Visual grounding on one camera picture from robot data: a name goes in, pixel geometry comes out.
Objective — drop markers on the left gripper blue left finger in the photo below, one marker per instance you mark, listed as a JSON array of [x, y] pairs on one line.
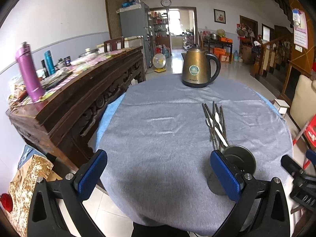
[[89, 174]]

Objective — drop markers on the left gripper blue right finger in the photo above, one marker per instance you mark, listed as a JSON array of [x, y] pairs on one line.
[[228, 175]]

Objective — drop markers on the dark perforated utensil holder cup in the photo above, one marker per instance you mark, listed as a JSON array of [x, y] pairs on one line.
[[240, 157]]

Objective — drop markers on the dark chopstick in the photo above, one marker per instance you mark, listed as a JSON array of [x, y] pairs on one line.
[[222, 120], [213, 117], [212, 123], [211, 126], [217, 109], [209, 120]]

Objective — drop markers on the white plastic spoon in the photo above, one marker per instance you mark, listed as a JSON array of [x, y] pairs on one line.
[[217, 136], [218, 129]]

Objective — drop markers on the carved dark wooden sideboard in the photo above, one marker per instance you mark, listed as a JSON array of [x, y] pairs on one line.
[[63, 124]]

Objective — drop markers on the red plastic child chair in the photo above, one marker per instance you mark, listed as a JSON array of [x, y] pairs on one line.
[[308, 131]]

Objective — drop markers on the gold glitter bag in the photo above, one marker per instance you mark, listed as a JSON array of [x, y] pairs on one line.
[[21, 189]]

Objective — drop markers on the grey round tablecloth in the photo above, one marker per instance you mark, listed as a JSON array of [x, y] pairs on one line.
[[158, 146]]

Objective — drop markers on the cream leather sofa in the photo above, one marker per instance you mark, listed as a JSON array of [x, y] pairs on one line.
[[303, 106]]

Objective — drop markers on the small white wooden stool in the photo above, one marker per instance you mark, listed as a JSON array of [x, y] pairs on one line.
[[281, 106]]

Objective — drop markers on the gold electric kettle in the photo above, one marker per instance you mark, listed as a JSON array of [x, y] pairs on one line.
[[199, 68]]

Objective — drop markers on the blue water jug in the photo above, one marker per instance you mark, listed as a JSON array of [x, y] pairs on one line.
[[236, 56]]

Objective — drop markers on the teal thermos bottle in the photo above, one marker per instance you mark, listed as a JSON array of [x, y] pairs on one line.
[[49, 63]]

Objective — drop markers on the wooden stair railing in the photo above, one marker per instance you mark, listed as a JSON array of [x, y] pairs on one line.
[[271, 54]]

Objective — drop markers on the orange cardboard box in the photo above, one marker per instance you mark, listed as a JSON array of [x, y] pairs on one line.
[[218, 52]]

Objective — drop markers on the purple thermos bottle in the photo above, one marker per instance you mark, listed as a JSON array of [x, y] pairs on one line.
[[28, 72]]

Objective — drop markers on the small white floor fan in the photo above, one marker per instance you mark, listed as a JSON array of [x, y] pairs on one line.
[[159, 62]]

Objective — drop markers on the dark wooden side table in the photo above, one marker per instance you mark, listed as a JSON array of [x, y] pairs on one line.
[[211, 45]]

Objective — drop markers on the grey refrigerator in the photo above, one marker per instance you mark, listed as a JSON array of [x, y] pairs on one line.
[[136, 21]]

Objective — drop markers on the framed flower picture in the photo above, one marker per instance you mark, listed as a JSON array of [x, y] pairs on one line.
[[219, 16]]

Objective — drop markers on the wall calendar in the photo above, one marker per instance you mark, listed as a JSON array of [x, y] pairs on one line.
[[300, 29]]

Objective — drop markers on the round wall clock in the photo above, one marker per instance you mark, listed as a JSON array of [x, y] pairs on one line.
[[166, 3]]

